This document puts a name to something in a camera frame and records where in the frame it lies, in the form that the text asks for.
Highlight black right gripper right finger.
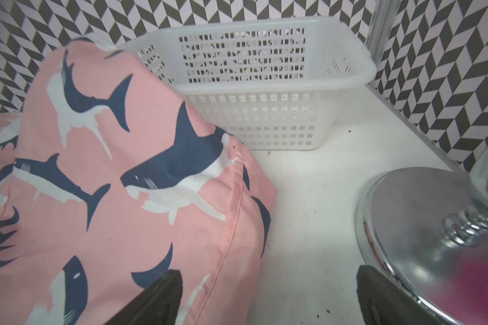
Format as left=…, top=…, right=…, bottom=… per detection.
left=357, top=265, right=442, bottom=325

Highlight pink shark print shorts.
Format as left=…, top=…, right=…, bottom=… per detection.
left=0, top=37, right=277, bottom=324

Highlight chrome glass holder stand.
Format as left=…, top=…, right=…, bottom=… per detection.
left=355, top=147, right=488, bottom=324

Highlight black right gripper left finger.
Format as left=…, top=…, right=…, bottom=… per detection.
left=106, top=269, right=183, bottom=325

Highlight white plastic perforated basket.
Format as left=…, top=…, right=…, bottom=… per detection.
left=123, top=16, right=376, bottom=150

